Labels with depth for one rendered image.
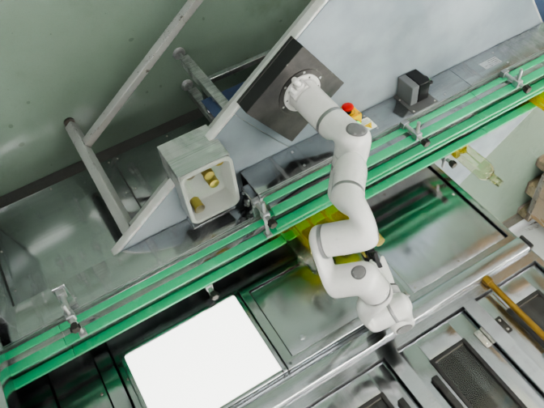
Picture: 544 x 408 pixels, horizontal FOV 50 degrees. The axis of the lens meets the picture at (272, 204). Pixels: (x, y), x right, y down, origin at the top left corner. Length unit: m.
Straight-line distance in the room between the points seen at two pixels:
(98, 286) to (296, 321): 0.64
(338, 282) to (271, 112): 0.58
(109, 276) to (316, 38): 0.97
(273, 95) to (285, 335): 0.75
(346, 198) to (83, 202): 1.31
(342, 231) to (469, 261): 0.79
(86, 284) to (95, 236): 0.42
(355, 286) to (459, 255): 0.75
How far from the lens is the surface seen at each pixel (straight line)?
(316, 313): 1.92
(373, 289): 1.45
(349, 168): 1.47
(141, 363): 1.93
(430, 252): 2.11
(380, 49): 1.99
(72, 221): 2.37
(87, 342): 1.91
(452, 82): 2.25
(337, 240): 1.40
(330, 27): 1.80
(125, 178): 2.44
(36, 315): 1.92
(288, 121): 1.82
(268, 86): 1.69
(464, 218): 2.22
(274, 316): 1.92
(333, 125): 1.60
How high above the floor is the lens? 1.98
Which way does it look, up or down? 35 degrees down
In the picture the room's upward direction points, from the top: 141 degrees clockwise
